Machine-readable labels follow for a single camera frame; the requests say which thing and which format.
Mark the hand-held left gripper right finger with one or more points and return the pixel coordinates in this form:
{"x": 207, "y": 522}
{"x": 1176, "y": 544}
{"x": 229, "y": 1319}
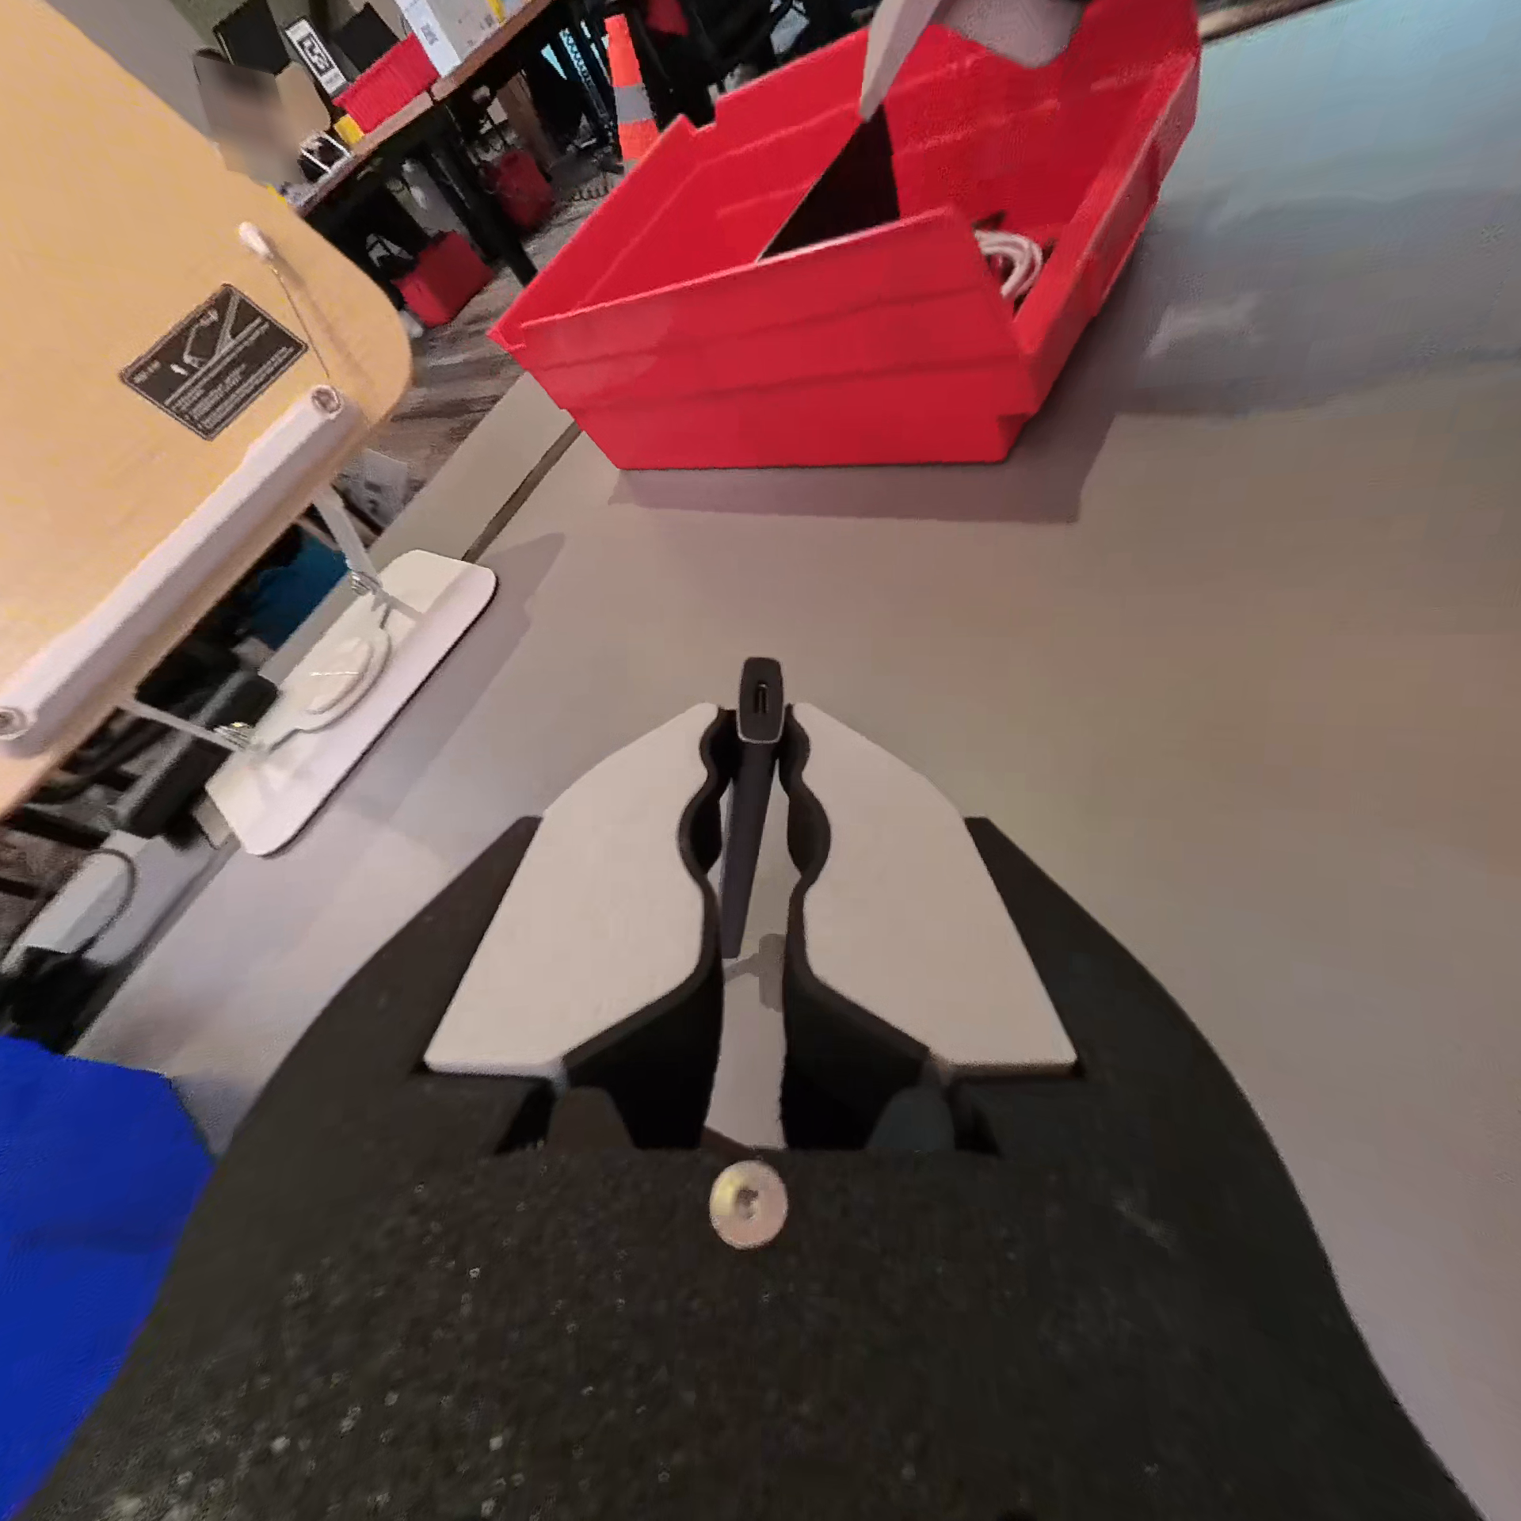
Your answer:
{"x": 928, "y": 939}

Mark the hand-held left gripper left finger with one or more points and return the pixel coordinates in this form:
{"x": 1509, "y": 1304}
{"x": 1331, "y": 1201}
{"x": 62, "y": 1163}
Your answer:
{"x": 571, "y": 939}

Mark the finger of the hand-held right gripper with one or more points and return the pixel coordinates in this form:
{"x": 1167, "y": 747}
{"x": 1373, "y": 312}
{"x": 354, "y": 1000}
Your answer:
{"x": 897, "y": 53}
{"x": 1022, "y": 30}

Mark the red plastic bin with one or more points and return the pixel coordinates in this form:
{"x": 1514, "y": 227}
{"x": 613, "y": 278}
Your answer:
{"x": 772, "y": 357}

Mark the blue plastic bin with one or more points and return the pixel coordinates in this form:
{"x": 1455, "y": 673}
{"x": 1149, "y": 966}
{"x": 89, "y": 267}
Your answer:
{"x": 84, "y": 1248}

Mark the orange traffic cone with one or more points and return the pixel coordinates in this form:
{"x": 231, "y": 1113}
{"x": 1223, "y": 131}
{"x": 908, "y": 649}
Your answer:
{"x": 633, "y": 95}

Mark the wooden table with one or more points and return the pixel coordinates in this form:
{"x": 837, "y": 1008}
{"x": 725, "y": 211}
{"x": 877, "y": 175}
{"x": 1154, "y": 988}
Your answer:
{"x": 475, "y": 84}

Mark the white power strip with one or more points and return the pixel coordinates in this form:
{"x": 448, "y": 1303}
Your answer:
{"x": 78, "y": 904}

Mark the red crate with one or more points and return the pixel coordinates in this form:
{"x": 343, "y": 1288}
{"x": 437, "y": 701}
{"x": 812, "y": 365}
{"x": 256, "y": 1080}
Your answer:
{"x": 386, "y": 86}

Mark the wooden laptop stand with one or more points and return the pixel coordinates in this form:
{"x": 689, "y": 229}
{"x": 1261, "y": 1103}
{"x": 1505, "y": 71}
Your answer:
{"x": 118, "y": 298}

